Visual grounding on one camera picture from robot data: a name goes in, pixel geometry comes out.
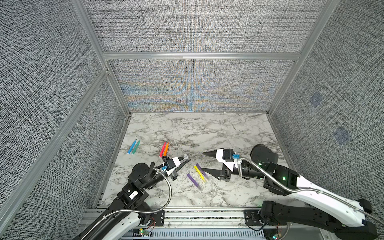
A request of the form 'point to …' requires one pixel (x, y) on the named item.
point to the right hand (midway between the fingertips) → (204, 158)
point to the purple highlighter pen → (194, 181)
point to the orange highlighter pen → (166, 149)
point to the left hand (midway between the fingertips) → (188, 153)
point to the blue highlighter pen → (131, 147)
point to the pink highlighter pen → (162, 149)
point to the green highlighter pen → (136, 147)
